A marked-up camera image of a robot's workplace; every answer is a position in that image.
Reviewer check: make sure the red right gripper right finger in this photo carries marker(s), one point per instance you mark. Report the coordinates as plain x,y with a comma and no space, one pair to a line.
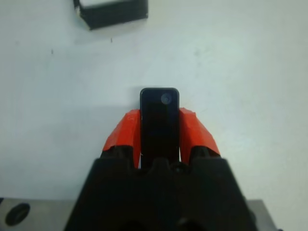
195,134

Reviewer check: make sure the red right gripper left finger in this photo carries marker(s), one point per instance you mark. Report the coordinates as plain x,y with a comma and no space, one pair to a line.
125,134

